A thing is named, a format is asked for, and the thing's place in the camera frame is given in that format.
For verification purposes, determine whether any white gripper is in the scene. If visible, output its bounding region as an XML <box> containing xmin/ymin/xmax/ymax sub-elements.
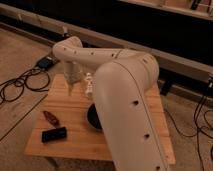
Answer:
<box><xmin>63</xmin><ymin>61</ymin><xmax>93</xmax><ymax>98</ymax></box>

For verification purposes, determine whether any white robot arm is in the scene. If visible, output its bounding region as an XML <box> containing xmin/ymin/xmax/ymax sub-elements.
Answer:
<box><xmin>53</xmin><ymin>36</ymin><xmax>170</xmax><ymax>171</ymax></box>

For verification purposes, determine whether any wooden table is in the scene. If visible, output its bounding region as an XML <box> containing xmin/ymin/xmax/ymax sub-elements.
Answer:
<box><xmin>23</xmin><ymin>73</ymin><xmax>177</xmax><ymax>166</ymax></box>

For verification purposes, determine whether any black round plate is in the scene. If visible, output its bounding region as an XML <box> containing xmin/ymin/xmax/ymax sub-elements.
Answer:
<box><xmin>87</xmin><ymin>104</ymin><xmax>102</xmax><ymax>130</ymax></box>

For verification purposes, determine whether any black power adapter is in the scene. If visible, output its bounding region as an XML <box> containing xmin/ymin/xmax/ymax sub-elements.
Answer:
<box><xmin>36</xmin><ymin>56</ymin><xmax>57</xmax><ymax>71</ymax></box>

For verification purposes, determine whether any red-brown small object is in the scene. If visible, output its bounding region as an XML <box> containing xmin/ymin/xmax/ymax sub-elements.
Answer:
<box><xmin>43</xmin><ymin>111</ymin><xmax>60</xmax><ymax>127</ymax></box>

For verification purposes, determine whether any black rectangular remote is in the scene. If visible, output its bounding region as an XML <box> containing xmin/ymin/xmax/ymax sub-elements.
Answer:
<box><xmin>41</xmin><ymin>127</ymin><xmax>67</xmax><ymax>143</ymax></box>

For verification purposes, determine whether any black floor cable left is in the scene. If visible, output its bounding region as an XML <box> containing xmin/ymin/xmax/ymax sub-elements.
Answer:
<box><xmin>0</xmin><ymin>66</ymin><xmax>52</xmax><ymax>105</ymax></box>

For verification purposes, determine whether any black floor cables right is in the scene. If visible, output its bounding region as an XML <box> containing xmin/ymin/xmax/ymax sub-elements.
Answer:
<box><xmin>163</xmin><ymin>71</ymin><xmax>213</xmax><ymax>171</ymax></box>

